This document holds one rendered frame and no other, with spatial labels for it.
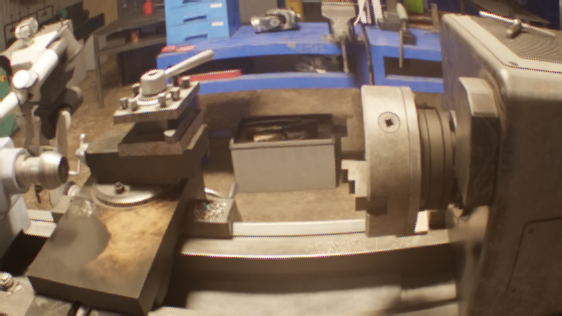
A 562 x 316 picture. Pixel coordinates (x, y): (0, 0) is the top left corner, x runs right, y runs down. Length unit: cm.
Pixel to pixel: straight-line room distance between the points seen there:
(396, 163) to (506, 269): 29
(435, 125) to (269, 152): 218
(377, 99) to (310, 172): 220
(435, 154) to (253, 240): 53
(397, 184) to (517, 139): 26
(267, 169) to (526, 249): 241
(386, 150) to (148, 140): 55
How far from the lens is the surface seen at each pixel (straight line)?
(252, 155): 300
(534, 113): 68
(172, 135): 110
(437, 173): 84
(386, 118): 82
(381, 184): 80
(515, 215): 74
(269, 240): 121
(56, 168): 107
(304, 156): 298
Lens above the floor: 150
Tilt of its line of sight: 27 degrees down
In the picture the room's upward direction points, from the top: 6 degrees counter-clockwise
